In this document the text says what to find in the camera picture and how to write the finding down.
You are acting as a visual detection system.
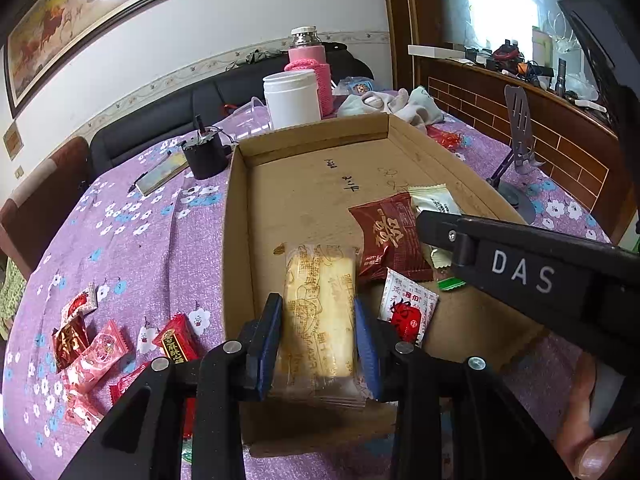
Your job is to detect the black cup with lid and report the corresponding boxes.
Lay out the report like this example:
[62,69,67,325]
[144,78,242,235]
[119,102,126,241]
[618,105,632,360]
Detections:
[181,115,231,181]

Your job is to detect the small red snack packet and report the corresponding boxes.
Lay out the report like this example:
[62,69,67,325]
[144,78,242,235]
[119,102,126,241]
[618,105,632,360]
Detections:
[109,362,151,406]

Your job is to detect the blue snack bag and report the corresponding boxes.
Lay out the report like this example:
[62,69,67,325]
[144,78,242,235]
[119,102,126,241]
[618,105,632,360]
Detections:
[336,76,377,98]

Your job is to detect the white cloths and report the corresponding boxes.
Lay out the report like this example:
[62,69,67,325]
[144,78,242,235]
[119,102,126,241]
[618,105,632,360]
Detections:
[337,86,446,133]

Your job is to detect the white plastic jar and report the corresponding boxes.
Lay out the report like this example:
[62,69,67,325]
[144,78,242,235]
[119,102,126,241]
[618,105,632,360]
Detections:
[262,70,322,131]

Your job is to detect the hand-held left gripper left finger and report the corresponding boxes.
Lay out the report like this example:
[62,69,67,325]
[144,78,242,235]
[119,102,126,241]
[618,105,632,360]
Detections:
[60,292,285,480]

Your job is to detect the cardboard box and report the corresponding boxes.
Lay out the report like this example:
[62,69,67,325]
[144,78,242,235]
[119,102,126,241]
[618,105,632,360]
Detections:
[220,112,546,461]

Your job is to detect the notebook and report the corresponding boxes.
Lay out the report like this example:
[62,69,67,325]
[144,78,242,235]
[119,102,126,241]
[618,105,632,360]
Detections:
[135,150,190,197]

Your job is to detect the red black tool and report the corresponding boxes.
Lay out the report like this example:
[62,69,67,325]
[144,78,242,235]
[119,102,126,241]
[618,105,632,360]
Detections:
[490,37,526,68]

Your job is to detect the small wall plaque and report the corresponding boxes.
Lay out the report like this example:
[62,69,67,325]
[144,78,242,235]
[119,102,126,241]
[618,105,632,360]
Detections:
[2,127,25,160]

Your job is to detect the wooden counter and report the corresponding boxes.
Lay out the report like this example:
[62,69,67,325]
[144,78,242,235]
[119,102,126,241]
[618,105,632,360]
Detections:
[412,45,626,246]

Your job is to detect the clear biscuit packet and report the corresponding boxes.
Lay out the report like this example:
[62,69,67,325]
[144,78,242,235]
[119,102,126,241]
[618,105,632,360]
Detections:
[274,242,366,411]

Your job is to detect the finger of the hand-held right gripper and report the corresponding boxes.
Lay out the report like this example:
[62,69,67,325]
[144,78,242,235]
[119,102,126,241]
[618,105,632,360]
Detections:
[416,210,476,267]

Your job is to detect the window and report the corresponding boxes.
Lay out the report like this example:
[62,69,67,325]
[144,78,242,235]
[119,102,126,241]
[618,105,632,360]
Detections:
[440,0,601,61]

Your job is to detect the clear plastic cup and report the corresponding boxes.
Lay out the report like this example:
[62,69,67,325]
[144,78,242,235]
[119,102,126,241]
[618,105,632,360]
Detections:
[220,97,273,143]

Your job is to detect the grey metal phone stand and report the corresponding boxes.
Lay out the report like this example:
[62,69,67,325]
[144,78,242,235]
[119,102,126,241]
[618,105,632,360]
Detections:
[487,85,548,226]

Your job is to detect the green cushion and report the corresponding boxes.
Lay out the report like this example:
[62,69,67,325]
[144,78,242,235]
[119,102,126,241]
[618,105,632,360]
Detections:
[0,257,26,341]

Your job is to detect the white flat box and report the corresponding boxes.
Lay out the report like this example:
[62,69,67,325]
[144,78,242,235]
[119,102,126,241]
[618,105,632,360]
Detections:
[407,44,468,58]

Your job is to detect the framed horse painting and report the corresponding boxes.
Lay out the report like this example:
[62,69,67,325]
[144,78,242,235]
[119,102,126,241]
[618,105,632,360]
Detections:
[2,0,203,120]

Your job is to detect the black sofa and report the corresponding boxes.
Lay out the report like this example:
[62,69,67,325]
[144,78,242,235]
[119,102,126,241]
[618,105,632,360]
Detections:
[89,42,373,176]

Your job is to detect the red pink snack packet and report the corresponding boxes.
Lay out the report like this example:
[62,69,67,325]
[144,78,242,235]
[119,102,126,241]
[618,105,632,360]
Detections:
[62,391,108,435]

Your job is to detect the person's right hand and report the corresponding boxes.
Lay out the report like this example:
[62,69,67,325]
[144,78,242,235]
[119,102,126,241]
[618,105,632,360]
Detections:
[554,352,640,480]

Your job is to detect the pink bottle steel cap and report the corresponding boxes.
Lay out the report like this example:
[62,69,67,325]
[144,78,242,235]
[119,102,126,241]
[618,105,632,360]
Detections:
[284,26,333,118]

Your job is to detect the red packet yellow label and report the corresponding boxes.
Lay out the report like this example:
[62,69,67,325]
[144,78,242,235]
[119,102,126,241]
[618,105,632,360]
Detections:
[151,313,202,365]

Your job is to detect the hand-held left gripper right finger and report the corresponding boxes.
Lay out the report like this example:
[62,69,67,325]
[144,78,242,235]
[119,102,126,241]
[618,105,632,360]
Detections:
[352,297,576,480]

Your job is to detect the brown chair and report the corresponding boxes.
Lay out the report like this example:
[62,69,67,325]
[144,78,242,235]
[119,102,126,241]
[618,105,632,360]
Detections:
[0,135,93,281]

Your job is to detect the red plastic wrapper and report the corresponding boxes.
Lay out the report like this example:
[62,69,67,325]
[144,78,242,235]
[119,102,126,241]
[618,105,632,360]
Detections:
[427,127,468,153]

